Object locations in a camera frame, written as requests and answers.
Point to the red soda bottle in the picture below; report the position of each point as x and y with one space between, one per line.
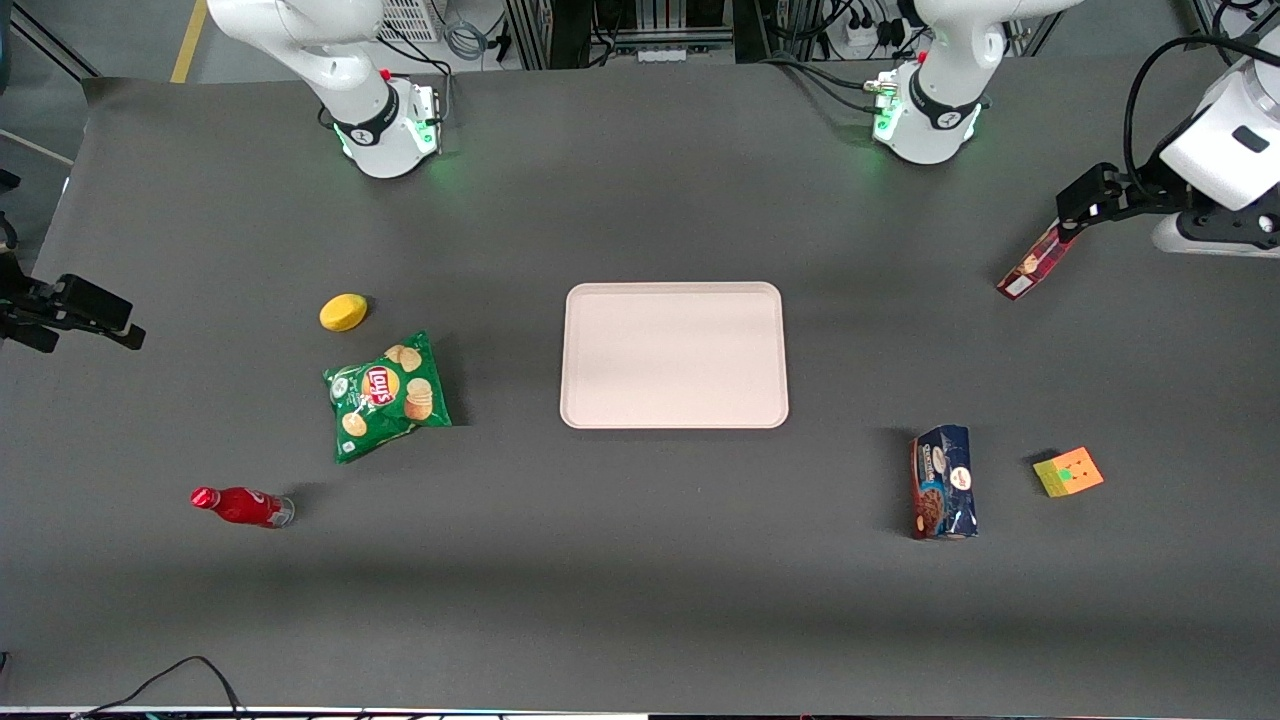
242 506

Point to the green chips bag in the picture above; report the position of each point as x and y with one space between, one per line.
385 398

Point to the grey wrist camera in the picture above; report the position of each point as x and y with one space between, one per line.
1215 235

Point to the blue cookie package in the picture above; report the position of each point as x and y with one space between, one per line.
944 485

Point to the white power strip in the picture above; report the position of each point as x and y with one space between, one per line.
872 35

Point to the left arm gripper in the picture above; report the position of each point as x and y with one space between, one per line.
1146 196

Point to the yellow lemon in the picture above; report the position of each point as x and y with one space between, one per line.
343 312

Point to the red cookie box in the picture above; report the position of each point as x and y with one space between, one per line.
1030 266

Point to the colourful puzzle cube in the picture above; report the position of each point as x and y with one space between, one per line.
1068 473

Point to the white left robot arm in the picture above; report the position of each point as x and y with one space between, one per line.
940 100

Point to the white perforated box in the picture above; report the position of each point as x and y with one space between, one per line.
410 18

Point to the pale pink plastic tray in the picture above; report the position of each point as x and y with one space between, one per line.
672 355

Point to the grey table mat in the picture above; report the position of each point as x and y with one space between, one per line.
640 580

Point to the aluminium frame rack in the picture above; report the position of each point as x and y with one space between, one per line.
560 30

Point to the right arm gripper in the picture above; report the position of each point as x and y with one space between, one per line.
28 303

